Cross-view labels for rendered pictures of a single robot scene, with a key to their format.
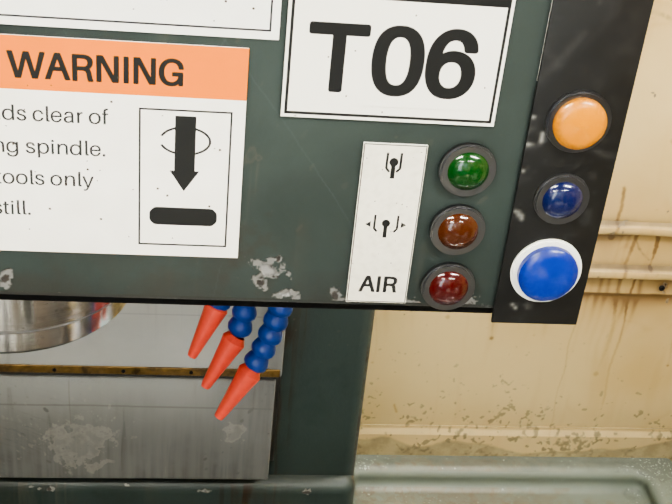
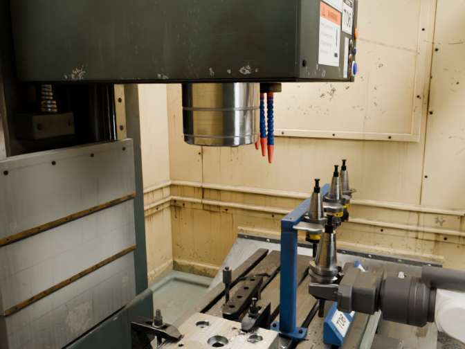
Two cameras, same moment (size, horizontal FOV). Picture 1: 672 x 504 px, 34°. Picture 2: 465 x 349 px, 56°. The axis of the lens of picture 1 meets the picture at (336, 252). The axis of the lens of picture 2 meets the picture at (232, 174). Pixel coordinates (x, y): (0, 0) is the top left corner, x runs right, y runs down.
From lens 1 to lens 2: 1.01 m
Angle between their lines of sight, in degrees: 54
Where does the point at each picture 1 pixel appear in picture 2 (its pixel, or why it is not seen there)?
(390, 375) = not seen: hidden behind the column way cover
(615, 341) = (151, 233)
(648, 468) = (171, 273)
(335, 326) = (138, 224)
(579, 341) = not seen: hidden behind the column
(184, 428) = (111, 287)
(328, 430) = (141, 270)
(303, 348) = not seen: hidden behind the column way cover
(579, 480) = (158, 288)
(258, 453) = (132, 287)
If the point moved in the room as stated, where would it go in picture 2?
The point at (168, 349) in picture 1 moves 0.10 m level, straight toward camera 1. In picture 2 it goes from (104, 251) to (133, 256)
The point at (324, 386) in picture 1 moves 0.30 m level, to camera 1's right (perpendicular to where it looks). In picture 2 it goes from (138, 251) to (195, 227)
